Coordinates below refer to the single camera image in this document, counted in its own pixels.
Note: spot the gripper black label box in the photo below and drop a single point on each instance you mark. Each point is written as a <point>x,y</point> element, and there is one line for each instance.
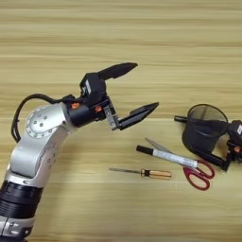
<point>93,88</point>
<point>236,130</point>

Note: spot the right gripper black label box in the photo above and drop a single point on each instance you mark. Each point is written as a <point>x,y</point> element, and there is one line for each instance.
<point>236,130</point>

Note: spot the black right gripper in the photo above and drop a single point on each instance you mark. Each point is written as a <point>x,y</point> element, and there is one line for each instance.
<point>234,151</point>

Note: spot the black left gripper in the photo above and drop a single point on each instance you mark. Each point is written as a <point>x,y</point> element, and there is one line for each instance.
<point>83,115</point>

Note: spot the black mesh pen cup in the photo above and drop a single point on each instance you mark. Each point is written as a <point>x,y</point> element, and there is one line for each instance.
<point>201,135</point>

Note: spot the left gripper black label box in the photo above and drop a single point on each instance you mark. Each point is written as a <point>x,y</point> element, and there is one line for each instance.
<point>93,88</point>

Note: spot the black marker with white label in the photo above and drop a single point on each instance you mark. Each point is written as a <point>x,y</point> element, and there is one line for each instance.
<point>173,157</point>

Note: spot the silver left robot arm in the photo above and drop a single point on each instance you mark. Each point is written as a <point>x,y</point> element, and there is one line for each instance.
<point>34,151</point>

